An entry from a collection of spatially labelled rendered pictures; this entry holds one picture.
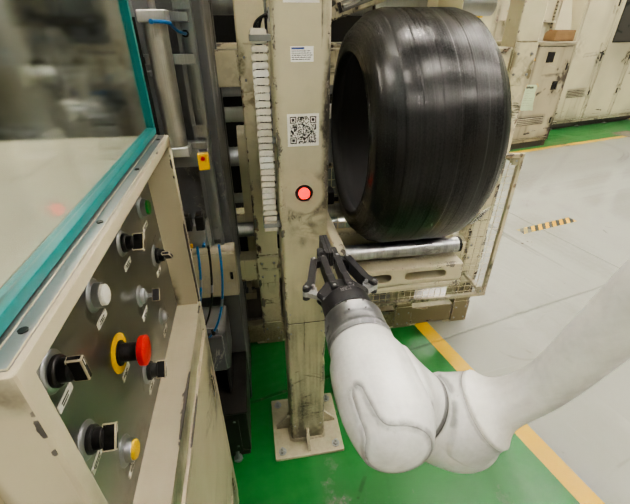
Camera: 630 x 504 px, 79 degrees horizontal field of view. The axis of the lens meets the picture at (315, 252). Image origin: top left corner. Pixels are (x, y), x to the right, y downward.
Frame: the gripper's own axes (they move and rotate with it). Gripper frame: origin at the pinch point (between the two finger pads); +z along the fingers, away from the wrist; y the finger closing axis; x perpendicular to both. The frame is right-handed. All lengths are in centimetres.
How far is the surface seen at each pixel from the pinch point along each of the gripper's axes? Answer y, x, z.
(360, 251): -13.8, 14.7, 21.8
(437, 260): -36.4, 19.7, 21.5
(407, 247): -27.0, 14.7, 21.8
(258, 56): 9.4, -31.4, 30.2
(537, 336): -130, 106, 67
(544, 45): -332, -14, 389
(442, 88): -25.2, -26.7, 12.8
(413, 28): -21.8, -36.6, 22.7
